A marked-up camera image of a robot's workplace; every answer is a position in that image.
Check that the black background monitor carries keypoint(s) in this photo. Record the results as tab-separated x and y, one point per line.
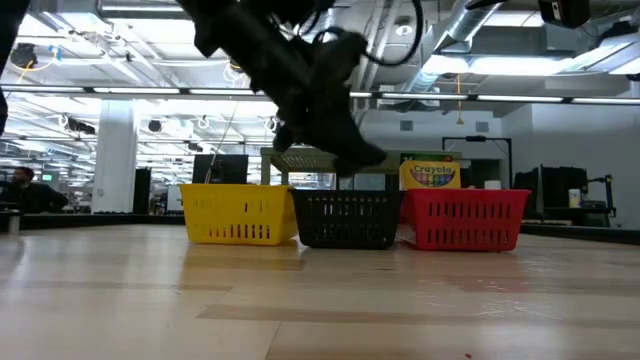
230	167

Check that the linear ceiling light strip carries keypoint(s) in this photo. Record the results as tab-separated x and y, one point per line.
135	90

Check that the black background stand frame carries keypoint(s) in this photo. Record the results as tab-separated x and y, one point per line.
476	138

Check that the person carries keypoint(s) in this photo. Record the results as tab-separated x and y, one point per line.
35	197

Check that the yellow plastic basket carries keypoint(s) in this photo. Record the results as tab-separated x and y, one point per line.
235	210

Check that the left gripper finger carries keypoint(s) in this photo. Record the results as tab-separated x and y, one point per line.
360	157
284	140

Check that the silver ventilation duct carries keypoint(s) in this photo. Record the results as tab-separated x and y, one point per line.
470	17

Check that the Crayola crayon box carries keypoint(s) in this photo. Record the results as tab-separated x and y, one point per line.
430	175

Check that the black background panel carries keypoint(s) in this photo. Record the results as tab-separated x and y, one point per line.
142	190

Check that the red plastic basket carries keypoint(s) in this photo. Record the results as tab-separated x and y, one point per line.
465	220

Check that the black background equipment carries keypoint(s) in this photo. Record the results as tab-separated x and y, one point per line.
555	187

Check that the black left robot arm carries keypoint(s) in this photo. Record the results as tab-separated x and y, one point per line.
235	35

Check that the black plastic basket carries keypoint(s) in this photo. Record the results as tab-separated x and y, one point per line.
345	220

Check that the black background robot arm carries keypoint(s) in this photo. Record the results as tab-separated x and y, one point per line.
608	185

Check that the white building column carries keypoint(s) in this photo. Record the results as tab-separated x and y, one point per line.
115	150

